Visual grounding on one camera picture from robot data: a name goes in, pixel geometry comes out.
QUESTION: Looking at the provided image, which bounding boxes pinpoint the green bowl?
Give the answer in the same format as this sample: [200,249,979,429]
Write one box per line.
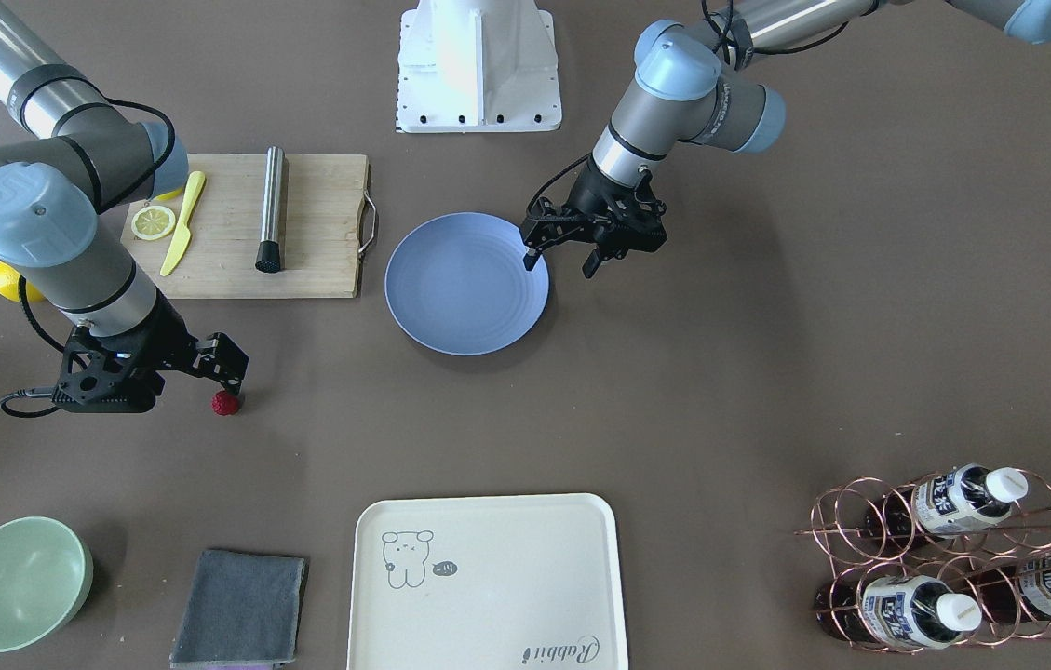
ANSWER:
[0,516,94,653]

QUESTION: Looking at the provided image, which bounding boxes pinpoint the cream rabbit tray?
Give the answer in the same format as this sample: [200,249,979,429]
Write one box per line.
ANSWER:
[347,493,630,669]

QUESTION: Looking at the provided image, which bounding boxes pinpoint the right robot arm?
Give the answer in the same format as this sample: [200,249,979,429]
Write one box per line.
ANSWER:
[0,3,248,414]

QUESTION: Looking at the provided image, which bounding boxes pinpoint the red strawberry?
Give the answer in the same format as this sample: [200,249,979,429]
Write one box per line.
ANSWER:
[210,390,243,417]

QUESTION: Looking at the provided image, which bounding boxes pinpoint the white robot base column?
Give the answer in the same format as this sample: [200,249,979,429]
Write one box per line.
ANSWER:
[395,1,563,133]

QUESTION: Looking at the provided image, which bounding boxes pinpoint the yellow plastic knife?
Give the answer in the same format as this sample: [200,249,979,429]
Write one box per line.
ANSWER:
[159,170,207,276]

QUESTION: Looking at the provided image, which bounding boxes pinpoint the blue plate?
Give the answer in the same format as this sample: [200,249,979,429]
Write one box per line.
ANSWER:
[384,212,549,356]

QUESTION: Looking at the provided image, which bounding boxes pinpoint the lemon slice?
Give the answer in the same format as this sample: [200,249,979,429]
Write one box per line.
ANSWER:
[152,187,184,202]
[129,205,177,241]

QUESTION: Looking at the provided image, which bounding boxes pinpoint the tea bottle two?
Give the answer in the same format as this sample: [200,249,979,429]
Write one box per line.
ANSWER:
[862,463,1029,551]

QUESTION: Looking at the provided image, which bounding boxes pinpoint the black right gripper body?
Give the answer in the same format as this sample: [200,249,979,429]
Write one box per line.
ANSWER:
[51,295,249,414]

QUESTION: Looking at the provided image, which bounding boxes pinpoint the steel muddler black tip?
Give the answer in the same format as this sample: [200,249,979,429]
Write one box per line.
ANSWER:
[254,145,287,273]

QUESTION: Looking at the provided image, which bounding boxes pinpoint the tea bottle one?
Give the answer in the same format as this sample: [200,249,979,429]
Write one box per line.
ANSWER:
[815,576,983,652]

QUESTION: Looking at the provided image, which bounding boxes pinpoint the lemon slice upper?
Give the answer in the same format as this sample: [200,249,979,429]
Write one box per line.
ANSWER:
[152,187,184,202]

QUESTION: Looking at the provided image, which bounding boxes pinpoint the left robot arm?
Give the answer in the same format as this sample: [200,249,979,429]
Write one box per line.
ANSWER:
[521,1,880,278]

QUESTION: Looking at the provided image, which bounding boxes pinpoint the lemon slice lower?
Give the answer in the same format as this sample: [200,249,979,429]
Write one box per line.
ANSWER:
[129,205,177,241]

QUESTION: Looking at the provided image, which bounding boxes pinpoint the grey folded cloth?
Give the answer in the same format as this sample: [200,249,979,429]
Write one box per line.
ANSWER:
[170,550,305,669]

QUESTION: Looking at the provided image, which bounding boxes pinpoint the copper wire bottle rack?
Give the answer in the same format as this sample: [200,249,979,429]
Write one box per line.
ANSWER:
[806,472,1051,654]

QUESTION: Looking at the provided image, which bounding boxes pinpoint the wooden cutting board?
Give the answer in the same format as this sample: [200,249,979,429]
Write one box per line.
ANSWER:
[120,154,379,300]

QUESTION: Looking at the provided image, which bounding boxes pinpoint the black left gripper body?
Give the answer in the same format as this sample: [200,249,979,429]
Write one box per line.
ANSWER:
[521,156,668,253]

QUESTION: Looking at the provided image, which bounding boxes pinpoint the yellow lemon far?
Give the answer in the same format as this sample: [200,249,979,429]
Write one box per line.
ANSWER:
[0,261,46,302]

